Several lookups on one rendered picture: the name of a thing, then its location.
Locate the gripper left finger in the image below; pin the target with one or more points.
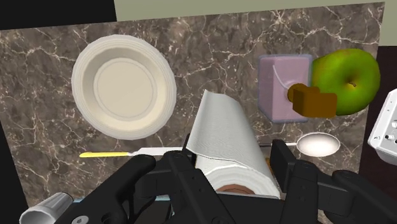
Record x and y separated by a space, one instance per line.
183 183

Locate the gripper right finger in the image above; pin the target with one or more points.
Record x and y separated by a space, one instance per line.
302 186

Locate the white spoon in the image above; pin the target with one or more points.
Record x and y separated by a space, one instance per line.
318 144

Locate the white paper towel roll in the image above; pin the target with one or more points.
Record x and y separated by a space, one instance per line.
226 133

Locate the white appliance with knobs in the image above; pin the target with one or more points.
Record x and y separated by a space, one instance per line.
384 133

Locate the pink box with brown spout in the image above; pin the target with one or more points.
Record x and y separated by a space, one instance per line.
279 86

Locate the white round plate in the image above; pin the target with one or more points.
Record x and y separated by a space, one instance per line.
124 86

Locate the green apple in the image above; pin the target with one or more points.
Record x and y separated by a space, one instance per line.
350 74

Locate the grey cylinder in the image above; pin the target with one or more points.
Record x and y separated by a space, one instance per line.
43 211

